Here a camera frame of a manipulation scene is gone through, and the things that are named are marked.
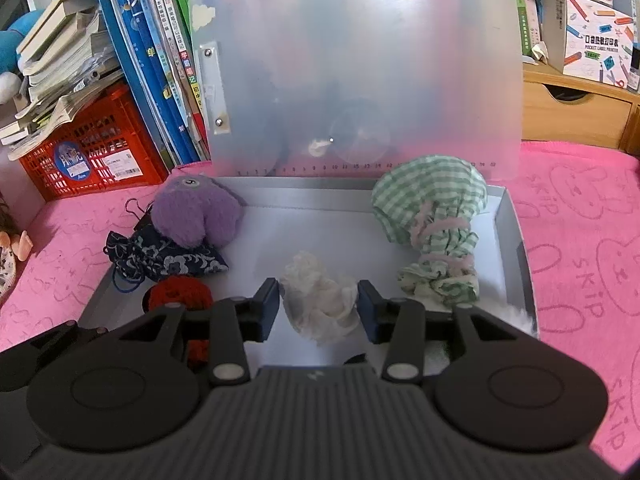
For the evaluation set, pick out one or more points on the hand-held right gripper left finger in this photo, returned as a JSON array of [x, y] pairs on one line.
[[270, 307]]

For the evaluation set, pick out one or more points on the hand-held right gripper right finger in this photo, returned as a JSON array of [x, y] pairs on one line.
[[367, 310]]

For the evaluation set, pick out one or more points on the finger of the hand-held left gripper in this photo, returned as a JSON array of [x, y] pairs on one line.
[[45, 350]]

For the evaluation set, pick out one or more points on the white tissue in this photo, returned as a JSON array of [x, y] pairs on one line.
[[320, 305]]

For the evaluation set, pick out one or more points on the red knitted item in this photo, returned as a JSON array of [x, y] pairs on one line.
[[180, 290]]

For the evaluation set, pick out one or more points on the grey storage box translucent lid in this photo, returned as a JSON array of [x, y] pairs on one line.
[[310, 225]]

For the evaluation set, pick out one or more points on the purple plush toy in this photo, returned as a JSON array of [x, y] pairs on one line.
[[195, 210]]

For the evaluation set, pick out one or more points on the green checked cloth bundle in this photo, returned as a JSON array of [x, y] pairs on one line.
[[430, 195]]

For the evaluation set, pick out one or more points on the long-haired doll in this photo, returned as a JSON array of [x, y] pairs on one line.
[[22, 245]]

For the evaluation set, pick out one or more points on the red plastic basket blue sticker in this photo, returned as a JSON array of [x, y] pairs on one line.
[[50, 170]]

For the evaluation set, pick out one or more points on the pink printed blanket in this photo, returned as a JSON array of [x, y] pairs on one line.
[[575, 220]]

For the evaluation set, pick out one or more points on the row of tall thin books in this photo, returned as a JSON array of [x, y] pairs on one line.
[[145, 60]]

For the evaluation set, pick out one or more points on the wooden drawer box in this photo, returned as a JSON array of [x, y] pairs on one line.
[[575, 110]]

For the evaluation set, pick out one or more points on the stack of lying books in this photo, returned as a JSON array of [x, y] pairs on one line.
[[60, 60]]

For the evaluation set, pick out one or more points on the blue white plush toy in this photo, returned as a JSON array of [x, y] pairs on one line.
[[12, 40]]

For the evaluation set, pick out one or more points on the row of small upright books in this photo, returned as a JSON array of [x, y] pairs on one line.
[[527, 15]]

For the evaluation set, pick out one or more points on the white patterned carton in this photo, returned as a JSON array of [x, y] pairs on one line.
[[595, 50]]

